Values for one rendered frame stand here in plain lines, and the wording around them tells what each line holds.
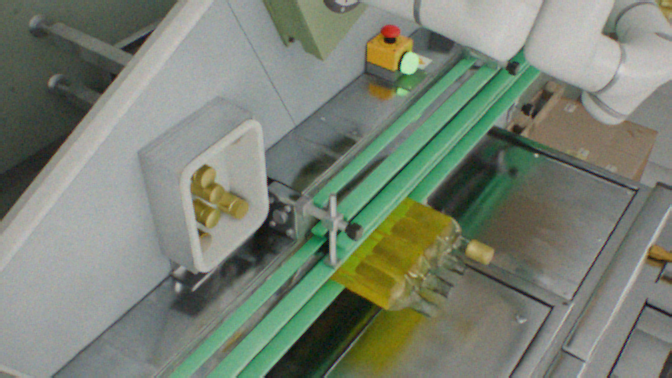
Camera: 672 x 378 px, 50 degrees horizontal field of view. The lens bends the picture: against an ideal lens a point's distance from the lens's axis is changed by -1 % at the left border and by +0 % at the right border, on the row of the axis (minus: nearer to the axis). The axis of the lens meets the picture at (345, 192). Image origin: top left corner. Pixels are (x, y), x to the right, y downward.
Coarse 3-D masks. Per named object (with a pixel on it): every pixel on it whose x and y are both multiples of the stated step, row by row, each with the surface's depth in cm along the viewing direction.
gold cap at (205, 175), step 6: (198, 168) 111; (204, 168) 111; (210, 168) 111; (192, 174) 111; (198, 174) 111; (204, 174) 111; (210, 174) 112; (192, 180) 112; (198, 180) 111; (204, 180) 111; (210, 180) 112; (204, 186) 112
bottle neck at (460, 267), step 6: (444, 258) 134; (450, 258) 134; (456, 258) 134; (444, 264) 134; (450, 264) 133; (456, 264) 133; (462, 264) 133; (468, 264) 133; (450, 270) 134; (456, 270) 133; (462, 270) 132; (462, 276) 133
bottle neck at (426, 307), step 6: (414, 294) 127; (408, 300) 127; (414, 300) 127; (420, 300) 126; (426, 300) 126; (408, 306) 128; (414, 306) 127; (420, 306) 126; (426, 306) 126; (432, 306) 126; (438, 306) 127; (420, 312) 126; (426, 312) 126; (432, 312) 127
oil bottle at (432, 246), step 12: (396, 216) 140; (384, 228) 137; (396, 228) 137; (408, 228) 137; (420, 228) 137; (396, 240) 136; (408, 240) 135; (420, 240) 135; (432, 240) 135; (420, 252) 134; (432, 252) 133; (444, 252) 134; (432, 264) 134
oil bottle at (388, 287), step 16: (352, 256) 132; (368, 256) 132; (336, 272) 132; (352, 272) 130; (368, 272) 129; (384, 272) 129; (400, 272) 129; (352, 288) 132; (368, 288) 129; (384, 288) 127; (400, 288) 127; (384, 304) 129; (400, 304) 127
